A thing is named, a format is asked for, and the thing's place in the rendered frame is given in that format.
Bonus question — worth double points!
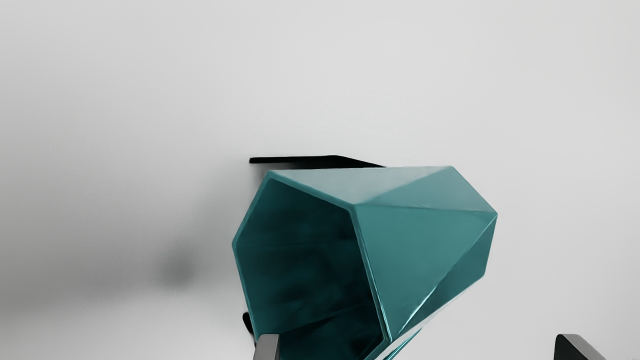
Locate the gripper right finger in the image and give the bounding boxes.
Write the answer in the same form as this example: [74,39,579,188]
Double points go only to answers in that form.
[554,333,607,360]

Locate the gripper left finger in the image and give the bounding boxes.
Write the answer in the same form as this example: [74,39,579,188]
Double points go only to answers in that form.
[253,333,281,360]

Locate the teal faceted mug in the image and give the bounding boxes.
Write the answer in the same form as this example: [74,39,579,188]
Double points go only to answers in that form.
[231,166,498,360]

